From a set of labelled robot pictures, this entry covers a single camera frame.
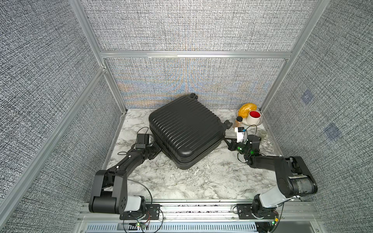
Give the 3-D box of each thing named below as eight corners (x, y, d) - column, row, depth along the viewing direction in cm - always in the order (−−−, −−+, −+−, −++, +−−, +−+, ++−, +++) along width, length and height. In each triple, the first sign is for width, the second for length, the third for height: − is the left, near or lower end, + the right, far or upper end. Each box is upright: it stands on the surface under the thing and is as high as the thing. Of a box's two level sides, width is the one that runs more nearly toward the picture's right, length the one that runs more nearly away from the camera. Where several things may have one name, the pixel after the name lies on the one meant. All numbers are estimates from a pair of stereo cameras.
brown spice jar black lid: (233, 128, 110) (236, 121, 103) (232, 123, 113) (235, 116, 106) (240, 128, 110) (243, 121, 103) (238, 123, 113) (241, 116, 106)
